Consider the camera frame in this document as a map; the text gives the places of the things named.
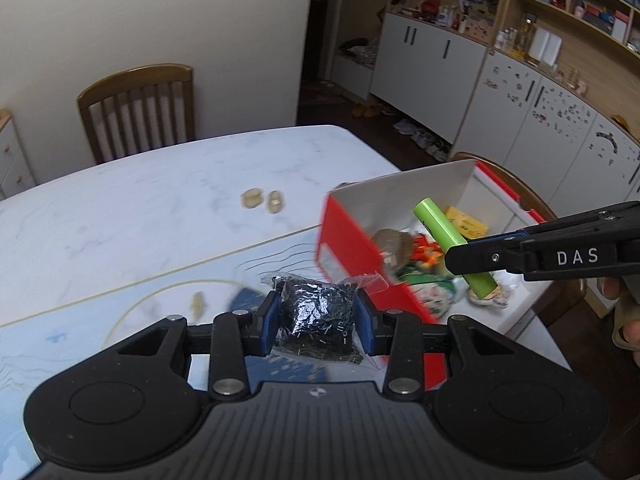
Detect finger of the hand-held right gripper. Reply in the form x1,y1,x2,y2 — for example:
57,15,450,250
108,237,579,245
467,200,640,246
444,240,527,277

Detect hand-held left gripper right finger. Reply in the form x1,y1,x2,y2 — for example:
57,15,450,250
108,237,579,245
355,291,538,401

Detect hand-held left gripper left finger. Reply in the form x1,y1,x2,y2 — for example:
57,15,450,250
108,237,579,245
102,290,282,401

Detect yellow carton box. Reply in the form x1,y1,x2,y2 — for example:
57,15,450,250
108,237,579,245
444,205,490,238

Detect black pellet plastic packet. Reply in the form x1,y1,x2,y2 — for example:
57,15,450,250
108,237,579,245
260,272,391,368

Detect green cylindrical tube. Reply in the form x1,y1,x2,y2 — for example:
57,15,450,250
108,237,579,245
412,197,501,298

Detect white green printed plastic bag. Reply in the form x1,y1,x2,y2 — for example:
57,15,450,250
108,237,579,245
395,240,466,318

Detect red cardboard box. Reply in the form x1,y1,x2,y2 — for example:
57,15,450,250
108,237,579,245
316,159,558,386

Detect person's right hand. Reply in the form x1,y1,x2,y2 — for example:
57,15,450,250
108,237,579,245
600,274,640,366

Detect round back wooden chair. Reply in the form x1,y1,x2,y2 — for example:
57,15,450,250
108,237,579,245
450,151,586,341

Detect pair of white sneakers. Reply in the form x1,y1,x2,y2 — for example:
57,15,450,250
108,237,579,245
412,130,451,161

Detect white storage cabinet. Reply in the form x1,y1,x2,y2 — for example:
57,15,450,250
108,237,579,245
330,0,640,221

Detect slatted wooden chair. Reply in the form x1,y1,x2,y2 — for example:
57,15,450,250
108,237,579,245
76,63,196,166

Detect white wooden sideboard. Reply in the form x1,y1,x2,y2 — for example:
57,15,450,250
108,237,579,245
0,107,36,201

